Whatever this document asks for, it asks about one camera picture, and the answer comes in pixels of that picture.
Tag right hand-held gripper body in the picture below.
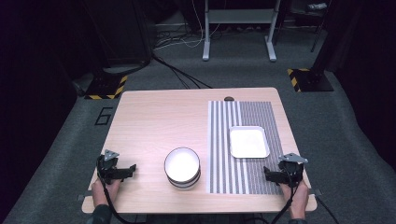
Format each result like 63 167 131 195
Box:
278 152 309 189

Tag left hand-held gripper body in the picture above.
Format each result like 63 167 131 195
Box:
96 149 125 185

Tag person's left hand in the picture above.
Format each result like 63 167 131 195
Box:
91 178 122 208

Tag person's right hand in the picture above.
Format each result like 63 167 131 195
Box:
279 179 310 220

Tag white rectangular tray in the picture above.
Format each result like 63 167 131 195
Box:
228 125 271 160

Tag striped grey white placemat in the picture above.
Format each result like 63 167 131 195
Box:
206 100 285 196

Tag black hazard-striped stand base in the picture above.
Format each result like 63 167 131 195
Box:
286 67 335 93
84 72 129 101

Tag black cabinet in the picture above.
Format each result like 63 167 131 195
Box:
83 0 154 68

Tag thin black tripod leg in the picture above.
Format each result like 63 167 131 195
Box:
310 17 329 53

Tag grey power strip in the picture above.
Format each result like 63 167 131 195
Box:
305 2 329 12

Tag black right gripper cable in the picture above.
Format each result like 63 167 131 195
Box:
270 166 303 224

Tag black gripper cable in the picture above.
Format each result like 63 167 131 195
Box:
270 166 303 224
96 154 138 224

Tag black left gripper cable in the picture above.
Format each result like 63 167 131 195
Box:
96 154 138 224

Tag grey table side bracket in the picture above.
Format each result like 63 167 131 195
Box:
76 190 93 203

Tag black cable under table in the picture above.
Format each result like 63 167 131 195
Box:
314 194 341 224

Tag black floor cables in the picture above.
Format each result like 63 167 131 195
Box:
151 53 214 91

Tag white floor cables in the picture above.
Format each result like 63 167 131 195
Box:
153 0 220 51

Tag white metal desk frame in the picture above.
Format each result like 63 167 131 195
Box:
202 0 278 63

